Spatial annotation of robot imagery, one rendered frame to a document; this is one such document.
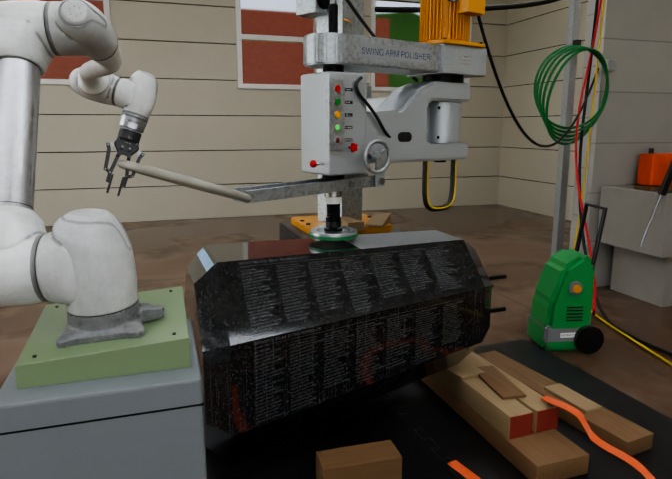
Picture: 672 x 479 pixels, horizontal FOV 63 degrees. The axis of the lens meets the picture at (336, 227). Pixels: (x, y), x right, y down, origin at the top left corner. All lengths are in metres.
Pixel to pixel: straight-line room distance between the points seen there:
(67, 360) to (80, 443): 0.17
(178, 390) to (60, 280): 0.34
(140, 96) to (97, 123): 6.19
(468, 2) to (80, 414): 2.27
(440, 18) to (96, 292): 2.04
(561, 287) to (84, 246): 2.79
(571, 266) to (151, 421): 2.73
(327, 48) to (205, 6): 6.19
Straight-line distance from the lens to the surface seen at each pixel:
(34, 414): 1.28
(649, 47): 5.23
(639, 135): 5.18
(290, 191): 2.23
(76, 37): 1.55
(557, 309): 3.51
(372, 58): 2.41
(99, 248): 1.27
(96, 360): 1.29
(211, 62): 8.31
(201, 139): 8.25
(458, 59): 2.75
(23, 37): 1.58
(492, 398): 2.51
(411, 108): 2.56
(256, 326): 2.00
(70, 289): 1.30
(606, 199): 4.89
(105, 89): 2.09
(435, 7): 2.80
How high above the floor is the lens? 1.32
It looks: 10 degrees down
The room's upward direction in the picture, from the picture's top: straight up
